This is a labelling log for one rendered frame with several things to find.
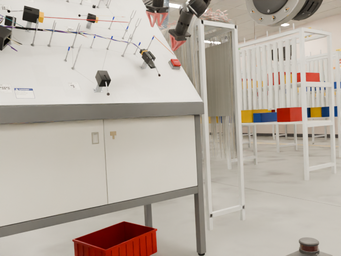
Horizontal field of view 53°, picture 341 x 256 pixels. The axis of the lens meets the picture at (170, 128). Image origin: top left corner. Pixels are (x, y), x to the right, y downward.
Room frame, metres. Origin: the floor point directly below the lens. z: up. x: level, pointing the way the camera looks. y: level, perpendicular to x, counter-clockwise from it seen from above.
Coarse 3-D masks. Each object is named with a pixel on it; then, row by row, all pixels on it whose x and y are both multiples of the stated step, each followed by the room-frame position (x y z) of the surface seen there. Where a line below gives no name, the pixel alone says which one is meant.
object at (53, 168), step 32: (0, 128) 1.32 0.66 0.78; (32, 128) 1.40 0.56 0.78; (64, 128) 1.47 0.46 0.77; (96, 128) 1.56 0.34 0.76; (0, 160) 1.32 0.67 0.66; (32, 160) 1.39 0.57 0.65; (64, 160) 1.47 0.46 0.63; (96, 160) 1.55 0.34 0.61; (0, 192) 1.32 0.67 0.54; (32, 192) 1.39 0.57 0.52; (64, 192) 1.46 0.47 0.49; (96, 192) 1.55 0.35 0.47; (0, 224) 1.31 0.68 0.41
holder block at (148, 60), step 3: (147, 51) 1.82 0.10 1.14; (150, 51) 1.83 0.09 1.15; (144, 54) 1.81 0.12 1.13; (147, 54) 1.80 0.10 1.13; (150, 54) 1.81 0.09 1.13; (144, 57) 1.81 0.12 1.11; (150, 57) 1.79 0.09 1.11; (153, 57) 1.81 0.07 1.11; (144, 60) 1.82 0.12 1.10; (147, 60) 1.80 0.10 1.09; (150, 60) 1.80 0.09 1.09; (153, 60) 1.82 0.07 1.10; (147, 63) 1.81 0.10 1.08; (150, 63) 1.82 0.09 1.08
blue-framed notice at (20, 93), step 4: (16, 88) 1.39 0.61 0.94; (20, 88) 1.40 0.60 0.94; (24, 88) 1.40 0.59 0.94; (28, 88) 1.41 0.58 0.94; (32, 88) 1.42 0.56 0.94; (16, 92) 1.37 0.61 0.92; (20, 92) 1.38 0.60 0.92; (24, 92) 1.39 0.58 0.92; (28, 92) 1.40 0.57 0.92; (32, 92) 1.41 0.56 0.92; (16, 96) 1.36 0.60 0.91; (20, 96) 1.37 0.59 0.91; (24, 96) 1.38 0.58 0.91; (28, 96) 1.39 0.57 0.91; (32, 96) 1.40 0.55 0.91
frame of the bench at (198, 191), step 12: (168, 192) 1.79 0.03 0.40; (180, 192) 1.83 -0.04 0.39; (192, 192) 1.88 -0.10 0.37; (108, 204) 1.59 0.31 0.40; (120, 204) 1.62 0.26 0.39; (132, 204) 1.66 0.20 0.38; (144, 204) 1.69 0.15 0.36; (48, 216) 1.43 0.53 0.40; (60, 216) 1.45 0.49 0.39; (72, 216) 1.48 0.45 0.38; (84, 216) 1.51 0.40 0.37; (0, 228) 1.31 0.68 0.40; (12, 228) 1.34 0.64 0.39; (24, 228) 1.36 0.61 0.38; (36, 228) 1.39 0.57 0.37; (204, 228) 1.92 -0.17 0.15; (204, 240) 1.92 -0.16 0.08; (204, 252) 1.92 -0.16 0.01
